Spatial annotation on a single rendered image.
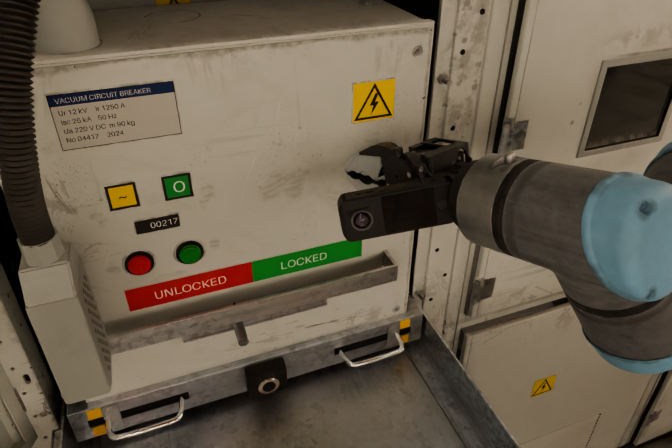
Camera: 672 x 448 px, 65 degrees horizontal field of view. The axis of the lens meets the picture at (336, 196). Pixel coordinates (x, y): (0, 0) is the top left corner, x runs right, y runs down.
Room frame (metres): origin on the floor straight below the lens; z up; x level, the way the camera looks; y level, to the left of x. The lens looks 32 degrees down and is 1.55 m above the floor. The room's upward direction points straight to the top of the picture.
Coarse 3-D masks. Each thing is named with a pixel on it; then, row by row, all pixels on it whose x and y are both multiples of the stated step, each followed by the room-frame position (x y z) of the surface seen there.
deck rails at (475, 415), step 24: (432, 336) 0.61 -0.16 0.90; (432, 360) 0.60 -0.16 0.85; (456, 360) 0.54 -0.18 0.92; (432, 384) 0.55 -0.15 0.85; (456, 384) 0.53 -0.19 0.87; (456, 408) 0.51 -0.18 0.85; (480, 408) 0.48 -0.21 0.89; (72, 432) 0.45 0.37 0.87; (456, 432) 0.47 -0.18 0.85; (480, 432) 0.47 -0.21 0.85; (504, 432) 0.43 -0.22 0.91
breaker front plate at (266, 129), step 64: (128, 64) 0.51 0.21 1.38; (192, 64) 0.53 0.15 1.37; (256, 64) 0.56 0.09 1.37; (320, 64) 0.58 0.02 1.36; (384, 64) 0.61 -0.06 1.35; (192, 128) 0.53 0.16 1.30; (256, 128) 0.55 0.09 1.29; (320, 128) 0.58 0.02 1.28; (384, 128) 0.61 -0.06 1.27; (64, 192) 0.48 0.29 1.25; (256, 192) 0.55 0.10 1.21; (320, 192) 0.58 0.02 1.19; (256, 256) 0.55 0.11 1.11; (128, 320) 0.49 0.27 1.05; (256, 320) 0.54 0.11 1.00; (320, 320) 0.58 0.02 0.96; (128, 384) 0.48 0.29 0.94
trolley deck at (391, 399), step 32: (384, 352) 0.62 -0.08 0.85; (288, 384) 0.55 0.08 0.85; (320, 384) 0.55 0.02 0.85; (352, 384) 0.55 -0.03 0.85; (384, 384) 0.55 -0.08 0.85; (416, 384) 0.55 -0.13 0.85; (192, 416) 0.50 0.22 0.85; (224, 416) 0.50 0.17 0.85; (256, 416) 0.50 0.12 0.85; (288, 416) 0.50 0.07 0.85; (320, 416) 0.50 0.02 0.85; (352, 416) 0.50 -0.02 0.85; (384, 416) 0.50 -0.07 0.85; (416, 416) 0.50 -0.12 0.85
